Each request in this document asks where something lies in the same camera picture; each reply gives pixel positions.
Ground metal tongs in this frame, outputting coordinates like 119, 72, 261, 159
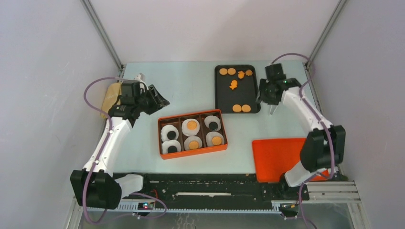
269, 105, 277, 115

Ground white paper cup liner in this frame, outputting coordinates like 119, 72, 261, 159
205, 132, 225, 147
204, 115, 222, 132
160, 125, 179, 142
162, 140, 181, 154
184, 136, 203, 151
181, 119, 200, 136

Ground yellow cloth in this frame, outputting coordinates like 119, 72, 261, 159
101, 83, 122, 113

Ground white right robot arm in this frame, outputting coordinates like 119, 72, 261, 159
256, 63, 346, 199

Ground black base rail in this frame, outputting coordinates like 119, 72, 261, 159
141, 173, 309, 211

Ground black sandwich cookie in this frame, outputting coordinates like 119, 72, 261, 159
208, 122, 219, 131
167, 130, 178, 140
167, 146, 178, 153

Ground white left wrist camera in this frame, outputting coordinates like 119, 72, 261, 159
134, 73, 147, 90

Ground orange box lid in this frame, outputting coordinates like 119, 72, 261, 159
252, 138, 330, 184

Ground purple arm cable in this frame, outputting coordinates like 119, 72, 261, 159
81, 77, 168, 226
271, 53, 336, 229

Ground orange cookie box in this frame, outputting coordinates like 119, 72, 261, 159
158, 109, 228, 160

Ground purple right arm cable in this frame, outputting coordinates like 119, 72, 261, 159
271, 53, 336, 229

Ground small flower orange cookie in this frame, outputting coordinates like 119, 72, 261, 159
245, 70, 253, 76

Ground black cookie tray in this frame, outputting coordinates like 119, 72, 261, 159
214, 64, 261, 114

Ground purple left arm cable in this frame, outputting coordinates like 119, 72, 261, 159
81, 77, 168, 226

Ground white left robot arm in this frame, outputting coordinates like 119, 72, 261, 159
70, 79, 170, 209

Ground round orange cookie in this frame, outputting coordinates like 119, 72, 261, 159
232, 104, 242, 113
228, 68, 236, 75
211, 136, 222, 146
187, 120, 197, 130
189, 141, 200, 150
242, 104, 251, 113
219, 68, 228, 75

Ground star orange cookie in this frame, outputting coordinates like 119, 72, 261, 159
229, 80, 238, 90

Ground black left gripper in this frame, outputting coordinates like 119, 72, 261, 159
135, 84, 170, 115

